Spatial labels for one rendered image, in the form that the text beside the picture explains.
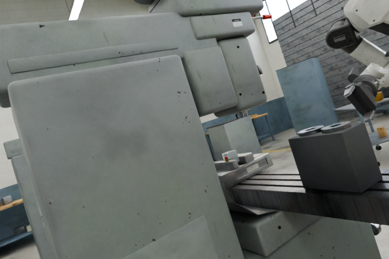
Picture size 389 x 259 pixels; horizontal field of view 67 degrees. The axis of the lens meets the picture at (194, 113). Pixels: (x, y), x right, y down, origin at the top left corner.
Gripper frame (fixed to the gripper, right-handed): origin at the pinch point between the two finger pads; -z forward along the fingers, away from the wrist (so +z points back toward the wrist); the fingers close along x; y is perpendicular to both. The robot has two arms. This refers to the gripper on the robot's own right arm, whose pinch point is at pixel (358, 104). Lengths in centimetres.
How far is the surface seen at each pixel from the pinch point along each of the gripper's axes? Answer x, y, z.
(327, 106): -138, -249, 548
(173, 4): 70, -29, -6
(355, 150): -6.9, -3.2, -16.8
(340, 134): -0.4, -3.1, -18.1
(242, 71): 33.2, -31.5, 7.3
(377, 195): -18.0, -2.7, -24.7
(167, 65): 49, -26, -33
